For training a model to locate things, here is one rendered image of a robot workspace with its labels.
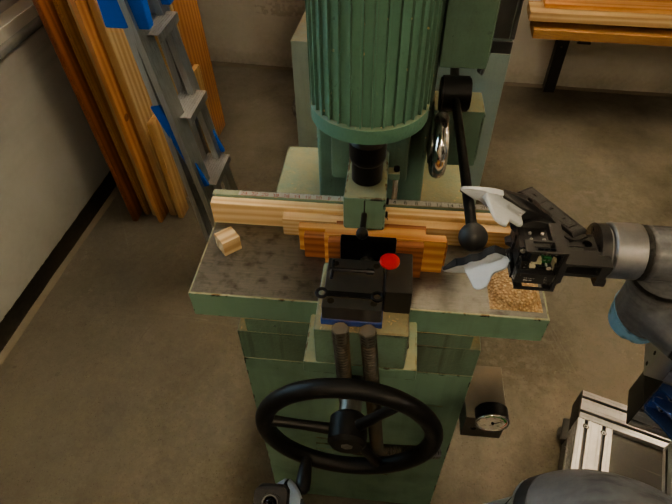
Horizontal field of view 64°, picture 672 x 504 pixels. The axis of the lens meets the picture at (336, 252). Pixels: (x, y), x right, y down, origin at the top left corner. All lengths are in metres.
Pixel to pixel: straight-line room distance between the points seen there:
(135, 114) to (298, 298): 1.43
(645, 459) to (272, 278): 1.14
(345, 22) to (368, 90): 0.09
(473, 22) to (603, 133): 2.24
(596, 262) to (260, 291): 0.52
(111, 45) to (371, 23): 1.50
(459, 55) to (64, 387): 1.63
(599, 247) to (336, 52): 0.42
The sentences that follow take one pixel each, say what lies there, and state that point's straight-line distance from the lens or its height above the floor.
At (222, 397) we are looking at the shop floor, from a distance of 1.87.
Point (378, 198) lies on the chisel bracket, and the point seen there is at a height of 1.03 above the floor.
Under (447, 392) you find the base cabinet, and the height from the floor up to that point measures 0.65.
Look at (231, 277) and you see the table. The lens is 0.95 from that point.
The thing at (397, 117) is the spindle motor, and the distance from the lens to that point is 0.75.
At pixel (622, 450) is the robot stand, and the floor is 0.21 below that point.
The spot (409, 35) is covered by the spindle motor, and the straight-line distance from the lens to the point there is 0.70.
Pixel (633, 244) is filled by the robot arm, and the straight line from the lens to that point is 0.77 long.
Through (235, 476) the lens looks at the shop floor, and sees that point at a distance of 1.74.
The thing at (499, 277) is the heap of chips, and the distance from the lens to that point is 0.94.
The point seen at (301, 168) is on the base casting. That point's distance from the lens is 1.32.
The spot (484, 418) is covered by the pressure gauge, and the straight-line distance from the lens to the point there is 1.07.
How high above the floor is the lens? 1.60
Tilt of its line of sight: 47 degrees down
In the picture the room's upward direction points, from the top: 1 degrees counter-clockwise
